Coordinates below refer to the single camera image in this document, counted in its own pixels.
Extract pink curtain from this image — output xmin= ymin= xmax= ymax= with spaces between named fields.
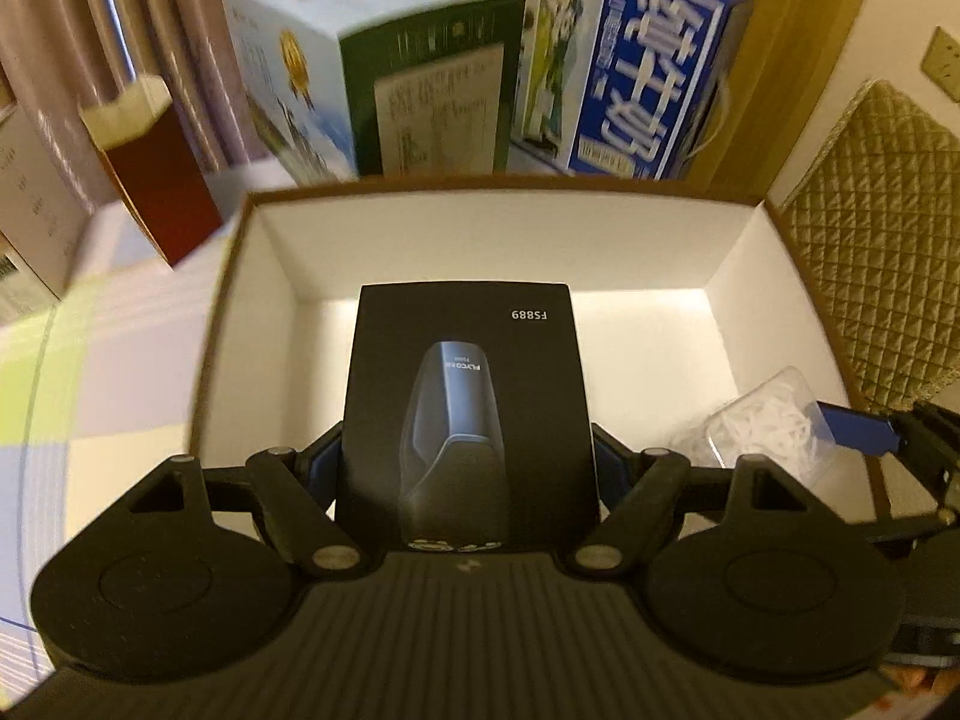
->
xmin=2 ymin=0 xmax=265 ymax=211

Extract beige wall socket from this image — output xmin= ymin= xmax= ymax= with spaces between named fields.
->
xmin=921 ymin=26 xmax=960 ymax=103

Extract black shaver box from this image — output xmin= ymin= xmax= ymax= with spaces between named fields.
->
xmin=335 ymin=281 xmax=599 ymax=551

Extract brown white storage box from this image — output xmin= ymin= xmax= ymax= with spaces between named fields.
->
xmin=187 ymin=175 xmax=892 ymax=533

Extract clear bag white items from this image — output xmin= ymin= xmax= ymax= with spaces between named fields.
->
xmin=669 ymin=367 xmax=836 ymax=488

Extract dark blue milk carton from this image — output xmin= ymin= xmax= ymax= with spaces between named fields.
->
xmin=512 ymin=0 xmax=752 ymax=181

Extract gold quilted headboard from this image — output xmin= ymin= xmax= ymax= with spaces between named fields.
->
xmin=782 ymin=80 xmax=958 ymax=411

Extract light blue milk carton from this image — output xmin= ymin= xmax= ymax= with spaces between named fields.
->
xmin=221 ymin=0 xmax=523 ymax=185

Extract white product box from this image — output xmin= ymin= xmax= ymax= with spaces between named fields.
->
xmin=0 ymin=103 xmax=89 ymax=325

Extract dark red paper box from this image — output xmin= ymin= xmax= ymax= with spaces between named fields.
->
xmin=80 ymin=73 xmax=223 ymax=266

